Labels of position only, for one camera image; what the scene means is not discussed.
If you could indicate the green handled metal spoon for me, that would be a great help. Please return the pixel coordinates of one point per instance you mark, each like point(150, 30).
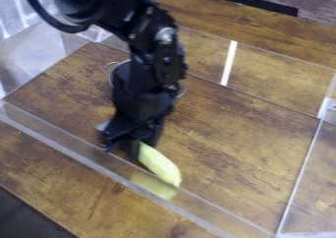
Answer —
point(158, 164)

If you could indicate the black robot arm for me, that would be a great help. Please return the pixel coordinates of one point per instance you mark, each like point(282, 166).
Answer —
point(145, 27)

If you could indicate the clear acrylic enclosure wall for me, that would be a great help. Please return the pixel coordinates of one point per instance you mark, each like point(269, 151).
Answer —
point(250, 134)

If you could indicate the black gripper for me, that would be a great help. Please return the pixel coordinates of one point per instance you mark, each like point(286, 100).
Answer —
point(141, 108)

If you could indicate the black bar on table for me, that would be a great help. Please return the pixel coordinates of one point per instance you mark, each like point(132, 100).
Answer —
point(268, 6)

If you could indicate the small steel pot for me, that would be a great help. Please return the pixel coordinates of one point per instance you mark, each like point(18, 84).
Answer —
point(114, 65)

